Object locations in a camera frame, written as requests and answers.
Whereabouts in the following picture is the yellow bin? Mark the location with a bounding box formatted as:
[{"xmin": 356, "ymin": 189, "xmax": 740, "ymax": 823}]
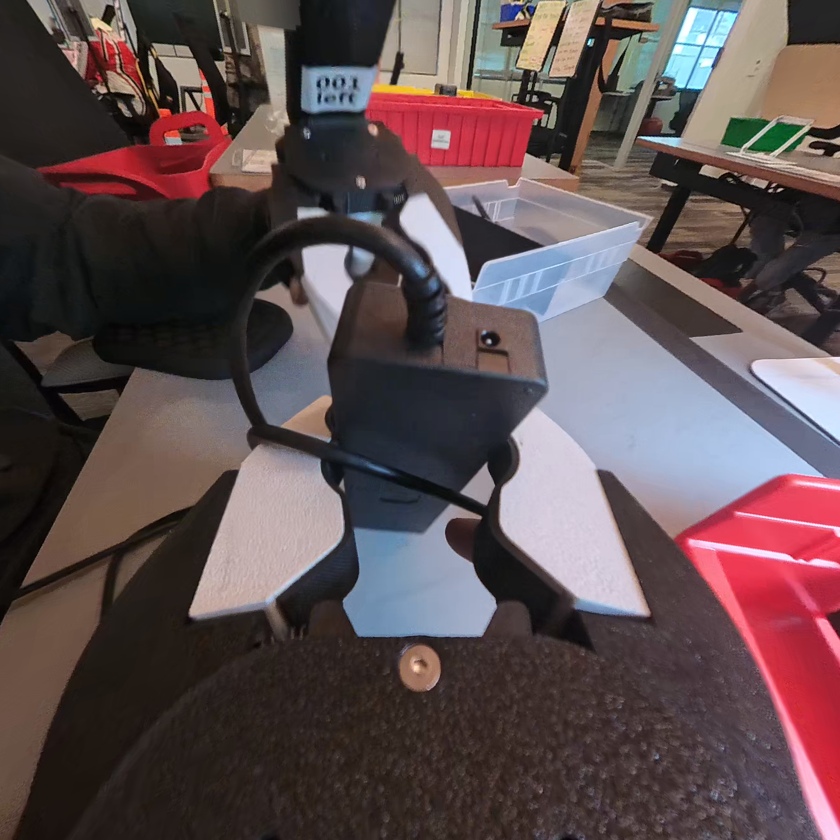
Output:
[{"xmin": 373, "ymin": 84, "xmax": 500, "ymax": 101}]

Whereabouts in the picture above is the person's right hand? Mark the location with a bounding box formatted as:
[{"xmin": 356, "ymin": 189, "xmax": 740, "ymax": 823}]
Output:
[{"xmin": 445, "ymin": 517, "xmax": 483, "ymax": 562}]

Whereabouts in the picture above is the person's left forearm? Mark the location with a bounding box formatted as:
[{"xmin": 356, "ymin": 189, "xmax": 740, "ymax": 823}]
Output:
[{"xmin": 0, "ymin": 154, "xmax": 293, "ymax": 342}]

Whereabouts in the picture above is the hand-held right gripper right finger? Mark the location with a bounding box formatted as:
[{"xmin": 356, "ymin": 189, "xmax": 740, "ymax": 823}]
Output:
[{"xmin": 471, "ymin": 407, "xmax": 652, "ymax": 652}]

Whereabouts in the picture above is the green bin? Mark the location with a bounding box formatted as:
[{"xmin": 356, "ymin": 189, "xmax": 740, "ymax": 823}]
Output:
[{"xmin": 721, "ymin": 117, "xmax": 815, "ymax": 157}]

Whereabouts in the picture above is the background wooden table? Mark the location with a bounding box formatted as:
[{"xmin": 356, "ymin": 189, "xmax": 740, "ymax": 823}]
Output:
[{"xmin": 635, "ymin": 134, "xmax": 840, "ymax": 253}]

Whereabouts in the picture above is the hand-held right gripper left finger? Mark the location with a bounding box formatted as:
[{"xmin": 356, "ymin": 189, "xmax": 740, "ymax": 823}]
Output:
[{"xmin": 188, "ymin": 394, "xmax": 361, "ymax": 627}]

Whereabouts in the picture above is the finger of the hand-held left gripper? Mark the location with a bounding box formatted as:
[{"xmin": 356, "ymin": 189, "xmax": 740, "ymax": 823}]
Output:
[
  {"xmin": 298, "ymin": 206, "xmax": 368, "ymax": 342},
  {"xmin": 399, "ymin": 193, "xmax": 475, "ymax": 303}
]

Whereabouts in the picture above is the clear plastic bin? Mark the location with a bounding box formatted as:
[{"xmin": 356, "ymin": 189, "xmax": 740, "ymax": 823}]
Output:
[{"xmin": 445, "ymin": 177, "xmax": 654, "ymax": 324}]

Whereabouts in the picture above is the red ribbed bin white label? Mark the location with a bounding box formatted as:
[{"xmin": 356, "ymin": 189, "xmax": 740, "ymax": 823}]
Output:
[{"xmin": 364, "ymin": 92, "xmax": 544, "ymax": 168}]

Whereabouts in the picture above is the black divider panel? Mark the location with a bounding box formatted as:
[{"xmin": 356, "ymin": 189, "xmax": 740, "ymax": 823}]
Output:
[{"xmin": 453, "ymin": 206, "xmax": 546, "ymax": 283}]

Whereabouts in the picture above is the red plastic bin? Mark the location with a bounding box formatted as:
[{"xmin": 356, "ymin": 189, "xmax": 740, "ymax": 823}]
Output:
[{"xmin": 676, "ymin": 476, "xmax": 840, "ymax": 840}]

